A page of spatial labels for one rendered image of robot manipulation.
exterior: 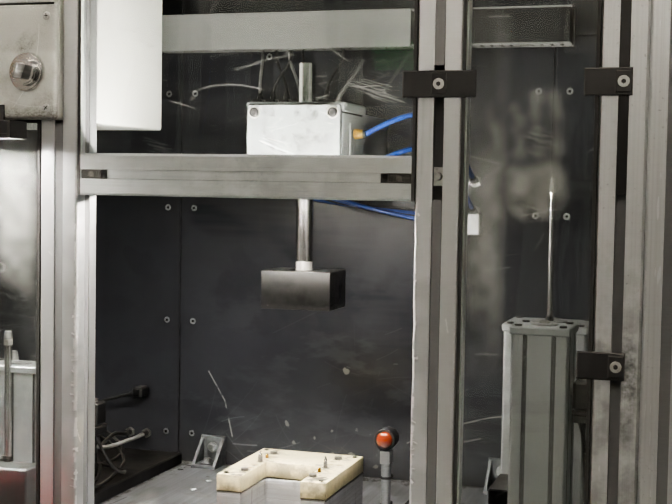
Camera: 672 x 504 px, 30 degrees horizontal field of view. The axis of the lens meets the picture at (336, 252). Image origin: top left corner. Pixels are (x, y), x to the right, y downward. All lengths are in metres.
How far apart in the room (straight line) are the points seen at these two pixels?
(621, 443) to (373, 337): 0.56
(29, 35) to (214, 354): 0.59
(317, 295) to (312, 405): 0.32
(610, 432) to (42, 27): 0.72
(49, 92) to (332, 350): 0.57
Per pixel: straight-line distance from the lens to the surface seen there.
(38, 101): 1.38
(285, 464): 1.50
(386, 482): 1.49
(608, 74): 1.20
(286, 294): 1.46
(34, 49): 1.39
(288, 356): 1.74
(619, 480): 1.23
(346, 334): 1.71
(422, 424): 1.25
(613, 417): 1.23
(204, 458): 1.78
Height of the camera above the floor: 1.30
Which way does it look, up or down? 3 degrees down
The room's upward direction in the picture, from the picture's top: 1 degrees clockwise
